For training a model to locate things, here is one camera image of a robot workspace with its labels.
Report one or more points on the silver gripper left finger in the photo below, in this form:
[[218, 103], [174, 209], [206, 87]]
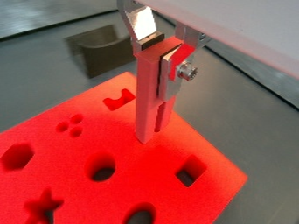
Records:
[[138, 21]]

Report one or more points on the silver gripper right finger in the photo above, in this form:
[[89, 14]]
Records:
[[176, 67]]

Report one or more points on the red double-square peg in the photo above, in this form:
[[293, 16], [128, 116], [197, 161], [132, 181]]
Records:
[[156, 85]]

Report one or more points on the red shape-sorter board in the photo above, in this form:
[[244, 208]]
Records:
[[73, 167]]

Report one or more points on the black curved holder stand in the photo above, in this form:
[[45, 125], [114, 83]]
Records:
[[98, 51]]

